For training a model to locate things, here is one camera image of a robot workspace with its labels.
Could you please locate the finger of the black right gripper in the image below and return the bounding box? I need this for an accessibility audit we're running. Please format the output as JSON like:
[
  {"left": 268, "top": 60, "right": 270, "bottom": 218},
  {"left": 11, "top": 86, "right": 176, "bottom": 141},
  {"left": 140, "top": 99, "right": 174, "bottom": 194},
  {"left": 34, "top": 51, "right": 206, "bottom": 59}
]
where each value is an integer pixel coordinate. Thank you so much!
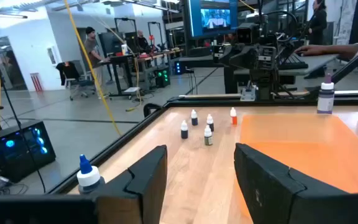
[{"left": 228, "top": 45, "right": 258, "bottom": 70}]

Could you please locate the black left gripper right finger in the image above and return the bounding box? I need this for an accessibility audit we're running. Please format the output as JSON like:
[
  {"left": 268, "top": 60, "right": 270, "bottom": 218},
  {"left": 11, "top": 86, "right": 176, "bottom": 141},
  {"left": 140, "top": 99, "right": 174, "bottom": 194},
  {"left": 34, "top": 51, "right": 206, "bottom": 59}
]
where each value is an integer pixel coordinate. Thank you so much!
[{"left": 234, "top": 142, "right": 358, "bottom": 224}]

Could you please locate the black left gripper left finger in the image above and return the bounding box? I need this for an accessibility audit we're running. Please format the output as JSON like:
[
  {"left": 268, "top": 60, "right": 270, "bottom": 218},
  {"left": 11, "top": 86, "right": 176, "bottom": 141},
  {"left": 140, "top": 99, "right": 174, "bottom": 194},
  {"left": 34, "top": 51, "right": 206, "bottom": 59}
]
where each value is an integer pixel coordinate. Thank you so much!
[{"left": 93, "top": 144, "right": 168, "bottom": 224}]

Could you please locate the large blue cap dye bottle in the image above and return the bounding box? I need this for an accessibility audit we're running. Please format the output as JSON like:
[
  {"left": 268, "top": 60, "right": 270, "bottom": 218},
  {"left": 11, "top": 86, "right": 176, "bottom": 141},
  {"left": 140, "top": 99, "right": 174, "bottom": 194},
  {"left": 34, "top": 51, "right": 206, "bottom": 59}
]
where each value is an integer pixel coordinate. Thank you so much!
[{"left": 76, "top": 154, "right": 105, "bottom": 195}]

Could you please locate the large purple cap dye bottle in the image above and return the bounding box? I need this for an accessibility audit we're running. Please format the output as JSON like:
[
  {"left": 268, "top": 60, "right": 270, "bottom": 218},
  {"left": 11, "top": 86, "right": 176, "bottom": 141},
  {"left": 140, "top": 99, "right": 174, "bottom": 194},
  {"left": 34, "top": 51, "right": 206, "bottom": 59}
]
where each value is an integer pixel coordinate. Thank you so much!
[{"left": 316, "top": 73, "right": 335, "bottom": 115}]

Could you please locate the small olive labelled dye bottle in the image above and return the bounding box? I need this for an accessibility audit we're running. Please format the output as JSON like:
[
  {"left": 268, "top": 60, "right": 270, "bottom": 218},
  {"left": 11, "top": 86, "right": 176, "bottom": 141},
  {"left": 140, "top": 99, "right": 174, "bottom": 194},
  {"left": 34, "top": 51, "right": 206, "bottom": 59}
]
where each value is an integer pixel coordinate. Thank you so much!
[{"left": 204, "top": 124, "right": 213, "bottom": 146}]

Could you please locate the person's forearm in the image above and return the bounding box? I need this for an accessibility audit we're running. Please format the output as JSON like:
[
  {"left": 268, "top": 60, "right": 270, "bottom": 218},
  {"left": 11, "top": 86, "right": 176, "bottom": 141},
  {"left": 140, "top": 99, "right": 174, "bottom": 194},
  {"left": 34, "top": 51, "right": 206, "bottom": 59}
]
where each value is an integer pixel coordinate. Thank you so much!
[{"left": 321, "top": 41, "right": 358, "bottom": 63}]

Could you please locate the black backlit keyboard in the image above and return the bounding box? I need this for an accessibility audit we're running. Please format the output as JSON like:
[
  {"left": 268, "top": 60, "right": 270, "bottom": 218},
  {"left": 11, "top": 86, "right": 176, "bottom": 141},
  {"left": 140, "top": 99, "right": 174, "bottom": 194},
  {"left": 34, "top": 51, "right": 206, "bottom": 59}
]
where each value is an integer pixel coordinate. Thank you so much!
[{"left": 278, "top": 53, "right": 310, "bottom": 71}]

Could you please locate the person's hand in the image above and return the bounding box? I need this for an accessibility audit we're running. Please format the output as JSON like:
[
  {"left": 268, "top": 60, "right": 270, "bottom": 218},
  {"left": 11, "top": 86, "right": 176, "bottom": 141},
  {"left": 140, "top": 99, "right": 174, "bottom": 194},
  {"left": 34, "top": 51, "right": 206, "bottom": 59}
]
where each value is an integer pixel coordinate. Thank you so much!
[{"left": 294, "top": 44, "right": 326, "bottom": 58}]

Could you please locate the dark grey desk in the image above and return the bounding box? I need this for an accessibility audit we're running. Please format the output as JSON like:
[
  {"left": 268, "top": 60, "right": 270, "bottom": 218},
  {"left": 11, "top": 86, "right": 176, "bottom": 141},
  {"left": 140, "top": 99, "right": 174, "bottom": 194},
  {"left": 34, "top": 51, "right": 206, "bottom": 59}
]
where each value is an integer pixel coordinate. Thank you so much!
[{"left": 233, "top": 54, "right": 338, "bottom": 94}]

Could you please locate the translucent orange plastic bin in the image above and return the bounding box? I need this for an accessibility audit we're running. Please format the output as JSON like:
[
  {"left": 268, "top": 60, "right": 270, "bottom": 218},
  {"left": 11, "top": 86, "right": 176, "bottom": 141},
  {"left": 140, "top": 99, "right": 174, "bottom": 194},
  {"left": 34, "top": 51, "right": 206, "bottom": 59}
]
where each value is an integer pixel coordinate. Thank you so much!
[{"left": 234, "top": 113, "right": 358, "bottom": 218}]

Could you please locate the person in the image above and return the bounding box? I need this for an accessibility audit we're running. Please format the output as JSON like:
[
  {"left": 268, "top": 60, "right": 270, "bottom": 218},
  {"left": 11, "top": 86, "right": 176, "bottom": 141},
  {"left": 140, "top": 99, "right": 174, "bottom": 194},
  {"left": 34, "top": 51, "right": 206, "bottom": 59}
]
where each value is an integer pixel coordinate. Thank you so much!
[
  {"left": 303, "top": 0, "right": 328, "bottom": 78},
  {"left": 135, "top": 30, "right": 150, "bottom": 54},
  {"left": 83, "top": 26, "right": 110, "bottom": 97}
]

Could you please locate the computer tower with blue lights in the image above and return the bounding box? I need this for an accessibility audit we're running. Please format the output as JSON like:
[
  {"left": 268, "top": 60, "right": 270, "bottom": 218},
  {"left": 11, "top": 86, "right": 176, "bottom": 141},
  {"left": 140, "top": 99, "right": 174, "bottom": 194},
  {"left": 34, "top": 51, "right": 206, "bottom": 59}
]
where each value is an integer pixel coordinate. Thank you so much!
[{"left": 173, "top": 60, "right": 186, "bottom": 75}]

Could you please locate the computer tower with green lights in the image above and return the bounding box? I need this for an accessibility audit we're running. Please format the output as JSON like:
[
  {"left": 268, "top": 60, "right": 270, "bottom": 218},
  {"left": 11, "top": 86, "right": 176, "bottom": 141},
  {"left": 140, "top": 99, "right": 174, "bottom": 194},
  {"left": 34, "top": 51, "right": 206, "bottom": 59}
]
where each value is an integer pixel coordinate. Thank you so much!
[{"left": 154, "top": 67, "right": 171, "bottom": 88}]

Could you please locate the black standing desk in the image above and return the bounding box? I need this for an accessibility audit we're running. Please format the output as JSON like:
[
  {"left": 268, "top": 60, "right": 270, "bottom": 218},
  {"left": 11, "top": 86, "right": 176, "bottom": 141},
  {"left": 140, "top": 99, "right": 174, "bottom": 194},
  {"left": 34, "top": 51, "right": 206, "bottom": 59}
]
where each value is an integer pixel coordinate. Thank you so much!
[{"left": 99, "top": 49, "right": 183, "bottom": 97}]

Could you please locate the office chair with black jacket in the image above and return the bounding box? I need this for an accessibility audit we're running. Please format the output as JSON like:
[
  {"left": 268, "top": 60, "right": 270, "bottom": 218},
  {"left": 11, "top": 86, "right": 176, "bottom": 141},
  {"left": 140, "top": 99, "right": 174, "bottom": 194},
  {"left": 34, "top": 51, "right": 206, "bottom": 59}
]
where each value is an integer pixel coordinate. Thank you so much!
[{"left": 56, "top": 60, "right": 96, "bottom": 101}]

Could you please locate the black computer tower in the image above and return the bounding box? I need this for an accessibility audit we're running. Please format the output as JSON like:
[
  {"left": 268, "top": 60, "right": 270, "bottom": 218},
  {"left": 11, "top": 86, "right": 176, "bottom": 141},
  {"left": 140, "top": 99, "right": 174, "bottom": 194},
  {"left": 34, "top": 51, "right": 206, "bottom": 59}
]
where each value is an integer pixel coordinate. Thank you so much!
[{"left": 0, "top": 120, "right": 57, "bottom": 183}]

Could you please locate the red striped floor item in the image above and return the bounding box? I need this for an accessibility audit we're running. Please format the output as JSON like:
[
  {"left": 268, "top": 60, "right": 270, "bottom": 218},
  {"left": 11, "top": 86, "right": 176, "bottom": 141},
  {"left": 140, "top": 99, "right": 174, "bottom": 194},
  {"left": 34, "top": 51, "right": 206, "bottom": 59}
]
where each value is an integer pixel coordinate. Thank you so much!
[{"left": 30, "top": 72, "right": 44, "bottom": 93}]

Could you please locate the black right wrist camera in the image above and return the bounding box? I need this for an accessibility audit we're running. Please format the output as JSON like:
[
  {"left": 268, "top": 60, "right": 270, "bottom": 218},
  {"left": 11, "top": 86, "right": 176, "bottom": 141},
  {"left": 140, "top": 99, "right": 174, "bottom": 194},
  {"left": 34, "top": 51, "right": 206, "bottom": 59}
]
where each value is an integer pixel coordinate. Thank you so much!
[{"left": 236, "top": 23, "right": 260, "bottom": 44}]

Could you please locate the large wall monitor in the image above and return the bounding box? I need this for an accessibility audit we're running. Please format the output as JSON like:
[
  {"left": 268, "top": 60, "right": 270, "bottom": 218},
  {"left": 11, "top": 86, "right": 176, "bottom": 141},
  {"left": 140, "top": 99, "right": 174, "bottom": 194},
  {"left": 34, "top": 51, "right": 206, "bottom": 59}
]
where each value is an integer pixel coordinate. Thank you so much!
[{"left": 187, "top": 0, "right": 239, "bottom": 40}]

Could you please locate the hanging yellow cable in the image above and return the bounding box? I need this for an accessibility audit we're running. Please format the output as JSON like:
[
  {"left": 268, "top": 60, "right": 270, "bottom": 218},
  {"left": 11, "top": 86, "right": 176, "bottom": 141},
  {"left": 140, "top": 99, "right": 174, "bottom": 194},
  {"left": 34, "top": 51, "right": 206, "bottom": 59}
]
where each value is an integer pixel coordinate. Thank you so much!
[{"left": 63, "top": 0, "right": 122, "bottom": 136}]

